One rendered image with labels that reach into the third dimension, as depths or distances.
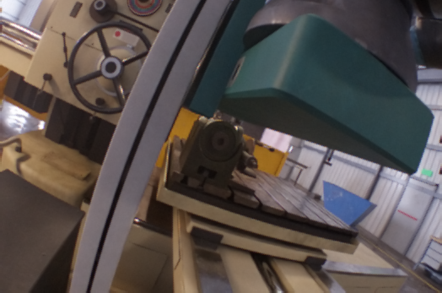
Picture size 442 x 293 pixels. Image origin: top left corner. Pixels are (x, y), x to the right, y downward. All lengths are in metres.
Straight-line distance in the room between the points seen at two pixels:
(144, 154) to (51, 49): 1.17
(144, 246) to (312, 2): 1.45
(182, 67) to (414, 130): 0.24
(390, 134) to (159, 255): 1.44
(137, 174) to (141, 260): 1.28
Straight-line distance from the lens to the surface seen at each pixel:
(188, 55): 0.29
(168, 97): 0.29
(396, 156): 0.21
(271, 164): 4.04
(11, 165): 1.67
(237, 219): 1.23
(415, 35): 0.59
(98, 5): 1.28
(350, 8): 0.20
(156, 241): 1.48
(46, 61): 1.41
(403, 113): 0.21
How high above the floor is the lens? 1.29
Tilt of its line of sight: 1 degrees down
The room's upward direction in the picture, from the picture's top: 24 degrees clockwise
